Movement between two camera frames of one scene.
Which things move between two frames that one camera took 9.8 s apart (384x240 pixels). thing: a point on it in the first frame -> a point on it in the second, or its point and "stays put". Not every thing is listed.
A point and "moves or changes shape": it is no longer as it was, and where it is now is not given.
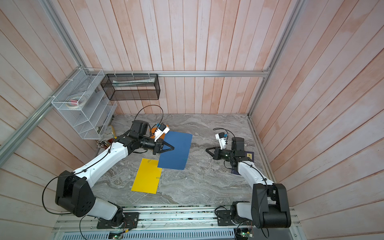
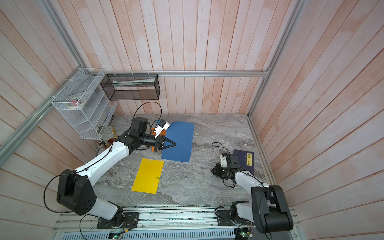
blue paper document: [177, 158] moves or changes shape
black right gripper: [217, 155] -> [216, 170]
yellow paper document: [148, 177] stays put
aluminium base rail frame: [167, 223] stays put
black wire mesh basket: [131, 86] stays put
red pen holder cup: [109, 143] stays put
